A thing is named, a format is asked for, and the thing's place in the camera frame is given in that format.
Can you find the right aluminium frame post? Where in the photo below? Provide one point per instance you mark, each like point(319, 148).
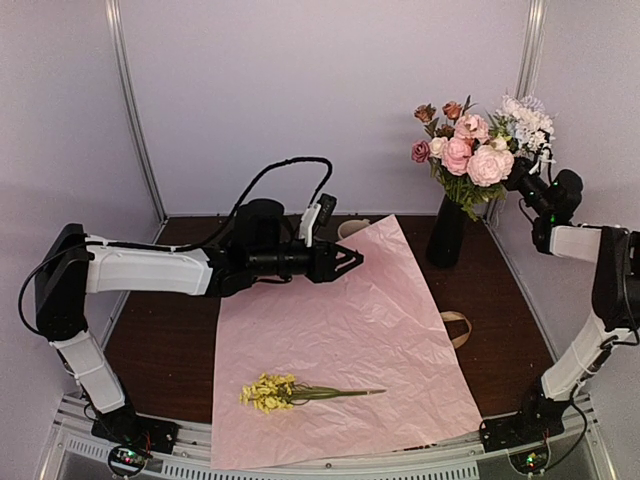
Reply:
point(532, 49)

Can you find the pink wrapping paper sheet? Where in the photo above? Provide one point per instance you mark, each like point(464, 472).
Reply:
point(376, 332)

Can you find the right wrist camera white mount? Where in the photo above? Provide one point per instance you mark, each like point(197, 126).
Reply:
point(543, 158)

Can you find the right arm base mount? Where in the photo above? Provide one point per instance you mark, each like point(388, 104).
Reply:
point(527, 445)

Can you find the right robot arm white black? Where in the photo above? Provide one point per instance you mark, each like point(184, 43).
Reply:
point(613, 253)

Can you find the pink peony flower stem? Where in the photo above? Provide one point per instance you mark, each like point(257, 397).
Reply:
point(456, 155)

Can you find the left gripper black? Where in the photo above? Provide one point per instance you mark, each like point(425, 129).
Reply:
point(324, 262)

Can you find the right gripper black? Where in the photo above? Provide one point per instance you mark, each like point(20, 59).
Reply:
point(520, 166)

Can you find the black cylindrical vase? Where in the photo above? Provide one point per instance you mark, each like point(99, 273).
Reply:
point(446, 239)

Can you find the blue hydrangea flower bunch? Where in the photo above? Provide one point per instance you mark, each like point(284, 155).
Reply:
point(523, 123)

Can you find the orange brown flower stem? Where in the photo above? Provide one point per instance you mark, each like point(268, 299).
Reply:
point(440, 122)

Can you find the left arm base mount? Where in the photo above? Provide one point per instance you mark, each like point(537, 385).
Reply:
point(135, 439)

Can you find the green fern white flower bunch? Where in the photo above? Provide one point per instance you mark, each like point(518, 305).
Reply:
point(464, 193)

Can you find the beige floral mug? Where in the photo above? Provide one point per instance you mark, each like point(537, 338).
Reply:
point(350, 227)

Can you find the tan satin ribbon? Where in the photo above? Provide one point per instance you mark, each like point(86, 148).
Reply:
point(461, 327)

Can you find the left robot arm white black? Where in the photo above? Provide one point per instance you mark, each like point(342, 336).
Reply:
point(77, 265)

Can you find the aluminium frame post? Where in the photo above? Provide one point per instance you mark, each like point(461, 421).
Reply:
point(532, 49)
point(114, 20)

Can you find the left aluminium frame post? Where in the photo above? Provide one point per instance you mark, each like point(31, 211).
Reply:
point(114, 20)

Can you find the yellow small flower bunch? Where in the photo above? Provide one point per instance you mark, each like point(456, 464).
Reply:
point(275, 392)

